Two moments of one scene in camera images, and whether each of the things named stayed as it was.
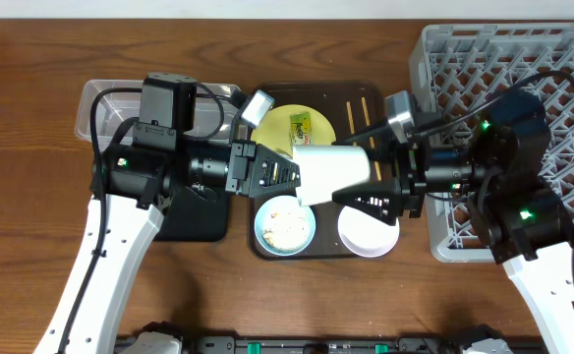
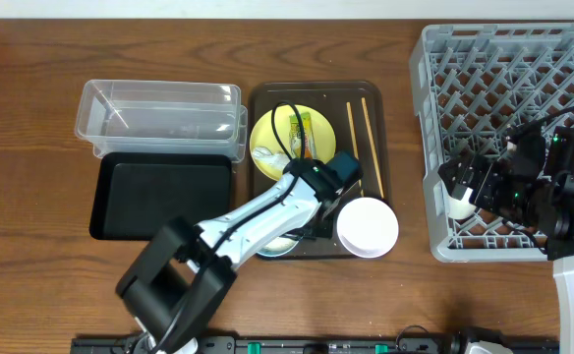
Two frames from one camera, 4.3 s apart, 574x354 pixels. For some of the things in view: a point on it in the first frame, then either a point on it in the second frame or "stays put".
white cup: (325, 168) to (461, 208)
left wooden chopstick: (351, 122) stays put
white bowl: (366, 235) stays put
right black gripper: (407, 182) to (462, 174)
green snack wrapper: (300, 128) stays put
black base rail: (335, 344) stays put
